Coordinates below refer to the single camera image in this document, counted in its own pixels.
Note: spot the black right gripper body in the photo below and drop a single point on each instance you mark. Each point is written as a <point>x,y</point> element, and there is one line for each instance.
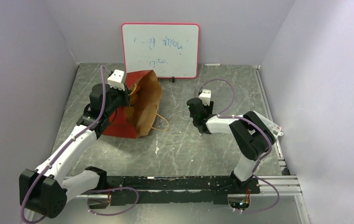
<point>208,108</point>

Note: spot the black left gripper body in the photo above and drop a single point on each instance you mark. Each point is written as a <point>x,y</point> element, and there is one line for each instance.
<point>119,98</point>

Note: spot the red paper bag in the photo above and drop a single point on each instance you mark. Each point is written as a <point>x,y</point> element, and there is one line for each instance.
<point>137,120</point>

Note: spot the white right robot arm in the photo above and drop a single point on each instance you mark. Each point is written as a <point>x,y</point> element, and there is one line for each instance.
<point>251,132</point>

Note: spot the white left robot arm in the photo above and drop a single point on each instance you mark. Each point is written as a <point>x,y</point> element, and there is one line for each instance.
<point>45,190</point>

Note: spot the orange fake baguette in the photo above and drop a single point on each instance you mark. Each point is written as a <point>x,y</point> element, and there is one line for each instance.
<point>133,99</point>

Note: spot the pink framed whiteboard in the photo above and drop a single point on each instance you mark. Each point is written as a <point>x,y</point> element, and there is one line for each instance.
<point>169,49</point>

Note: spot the white printed card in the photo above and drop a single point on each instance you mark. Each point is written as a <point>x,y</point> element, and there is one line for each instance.
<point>273,127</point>

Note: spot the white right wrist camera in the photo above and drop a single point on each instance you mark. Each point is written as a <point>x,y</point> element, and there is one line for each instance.
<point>205,97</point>

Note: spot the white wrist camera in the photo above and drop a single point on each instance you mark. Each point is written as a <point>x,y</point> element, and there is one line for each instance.
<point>205,97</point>
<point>116,80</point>

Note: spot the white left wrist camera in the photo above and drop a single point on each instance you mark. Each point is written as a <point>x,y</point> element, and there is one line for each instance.
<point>116,80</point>

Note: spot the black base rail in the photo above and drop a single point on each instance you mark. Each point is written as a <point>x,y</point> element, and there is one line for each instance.
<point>215,189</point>

